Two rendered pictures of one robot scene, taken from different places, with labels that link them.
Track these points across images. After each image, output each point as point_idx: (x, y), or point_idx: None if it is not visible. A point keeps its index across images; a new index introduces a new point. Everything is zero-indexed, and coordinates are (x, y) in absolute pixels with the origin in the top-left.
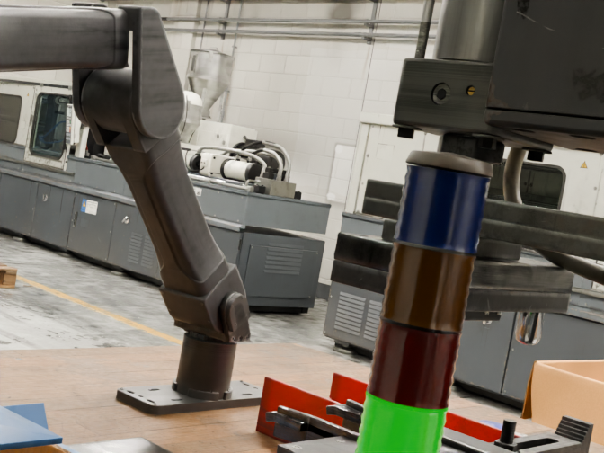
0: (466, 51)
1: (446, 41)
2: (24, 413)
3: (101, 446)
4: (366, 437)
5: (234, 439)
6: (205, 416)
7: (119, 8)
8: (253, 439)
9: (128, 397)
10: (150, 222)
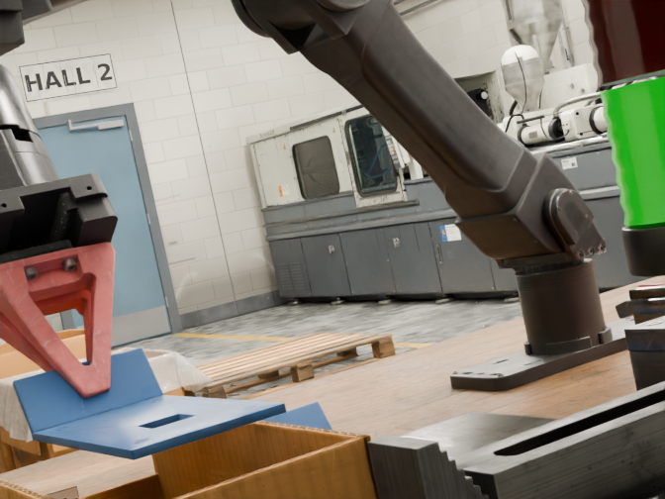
0: None
1: None
2: (294, 421)
3: (414, 436)
4: (619, 160)
5: (620, 384)
6: (578, 371)
7: None
8: None
9: (466, 380)
10: (401, 133)
